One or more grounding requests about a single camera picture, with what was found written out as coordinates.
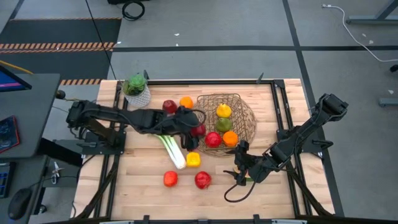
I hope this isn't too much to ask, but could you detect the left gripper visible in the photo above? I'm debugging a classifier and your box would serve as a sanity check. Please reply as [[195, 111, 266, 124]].
[[169, 105, 206, 152]]

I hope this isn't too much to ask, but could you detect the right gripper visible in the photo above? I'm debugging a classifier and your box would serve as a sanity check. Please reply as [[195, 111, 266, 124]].
[[223, 140, 270, 187]]

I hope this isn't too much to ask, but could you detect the red apple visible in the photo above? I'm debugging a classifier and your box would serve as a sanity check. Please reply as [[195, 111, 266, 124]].
[[163, 170, 179, 188], [194, 170, 213, 190], [190, 123, 207, 138], [204, 131, 223, 149]]

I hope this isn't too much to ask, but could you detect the yellow bell pepper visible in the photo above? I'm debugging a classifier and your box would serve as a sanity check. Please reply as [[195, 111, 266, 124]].
[[185, 151, 202, 169]]

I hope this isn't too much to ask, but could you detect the watermelon slice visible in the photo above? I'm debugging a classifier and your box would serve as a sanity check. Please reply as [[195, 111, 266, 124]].
[[232, 167, 255, 183]]

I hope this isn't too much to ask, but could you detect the green and white leek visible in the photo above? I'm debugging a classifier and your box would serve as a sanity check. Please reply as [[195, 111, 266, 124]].
[[154, 133, 187, 170]]

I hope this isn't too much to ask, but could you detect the orange fruit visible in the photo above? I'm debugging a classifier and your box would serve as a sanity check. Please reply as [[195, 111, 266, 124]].
[[179, 96, 195, 110], [222, 130, 239, 147]]

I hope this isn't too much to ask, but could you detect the green pear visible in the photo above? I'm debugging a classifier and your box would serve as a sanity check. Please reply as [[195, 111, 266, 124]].
[[215, 117, 233, 133]]

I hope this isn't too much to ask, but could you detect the yellow pear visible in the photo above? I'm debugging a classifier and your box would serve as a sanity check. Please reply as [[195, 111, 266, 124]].
[[216, 103, 233, 119]]

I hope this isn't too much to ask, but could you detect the succulent in white patterned pot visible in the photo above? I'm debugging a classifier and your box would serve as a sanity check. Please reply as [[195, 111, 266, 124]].
[[122, 73, 152, 108]]

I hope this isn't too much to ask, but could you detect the silver carabiner clip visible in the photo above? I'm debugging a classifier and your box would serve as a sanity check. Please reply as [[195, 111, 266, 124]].
[[51, 161, 65, 185]]

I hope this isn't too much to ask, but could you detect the dark grey desk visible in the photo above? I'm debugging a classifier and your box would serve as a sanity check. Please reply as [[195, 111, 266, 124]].
[[0, 73, 62, 159]]

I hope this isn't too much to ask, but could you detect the grey table foot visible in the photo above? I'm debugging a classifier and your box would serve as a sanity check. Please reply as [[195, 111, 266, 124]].
[[378, 97, 398, 107]]

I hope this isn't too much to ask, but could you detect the grey side desk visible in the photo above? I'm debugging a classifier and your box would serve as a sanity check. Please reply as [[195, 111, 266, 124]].
[[0, 155, 50, 224]]

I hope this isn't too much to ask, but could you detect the black hazard-striped floor mat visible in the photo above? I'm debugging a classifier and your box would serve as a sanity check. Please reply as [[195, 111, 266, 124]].
[[0, 17, 123, 86]]

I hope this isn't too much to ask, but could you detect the black computer mouse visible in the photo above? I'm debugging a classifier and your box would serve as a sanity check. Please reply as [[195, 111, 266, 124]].
[[7, 187, 33, 221]]

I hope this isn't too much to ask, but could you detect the red patterned tablet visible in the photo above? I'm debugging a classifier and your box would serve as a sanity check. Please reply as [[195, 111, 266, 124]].
[[0, 115, 21, 154]]

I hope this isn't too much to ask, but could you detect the black keyboard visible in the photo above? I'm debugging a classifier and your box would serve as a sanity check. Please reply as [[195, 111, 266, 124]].
[[0, 161, 16, 199]]

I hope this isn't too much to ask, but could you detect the computer monitor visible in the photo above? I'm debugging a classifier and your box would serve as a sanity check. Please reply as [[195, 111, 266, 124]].
[[0, 65, 33, 93]]

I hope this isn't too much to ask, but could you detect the gold wire basket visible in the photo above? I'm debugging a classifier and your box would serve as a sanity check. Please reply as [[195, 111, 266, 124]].
[[195, 92, 249, 149]]

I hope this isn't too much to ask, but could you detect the black aluminium table frame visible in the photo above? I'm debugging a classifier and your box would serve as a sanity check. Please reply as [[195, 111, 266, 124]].
[[70, 79, 336, 224]]

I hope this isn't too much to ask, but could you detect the coiled black cable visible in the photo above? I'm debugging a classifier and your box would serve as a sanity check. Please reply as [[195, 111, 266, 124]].
[[121, 1, 146, 22]]

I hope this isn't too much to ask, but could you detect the long black hanging cable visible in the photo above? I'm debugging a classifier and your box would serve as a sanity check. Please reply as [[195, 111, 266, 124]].
[[85, 0, 118, 82]]

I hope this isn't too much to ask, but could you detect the white floor cable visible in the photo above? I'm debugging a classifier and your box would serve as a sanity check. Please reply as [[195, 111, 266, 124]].
[[322, 3, 398, 63]]

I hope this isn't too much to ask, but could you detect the grey table leg frame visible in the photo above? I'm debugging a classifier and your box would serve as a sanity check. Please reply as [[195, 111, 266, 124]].
[[345, 0, 398, 25]]

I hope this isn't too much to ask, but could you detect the yellow cable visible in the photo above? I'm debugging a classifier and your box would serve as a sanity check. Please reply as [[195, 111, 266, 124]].
[[0, 60, 34, 75]]

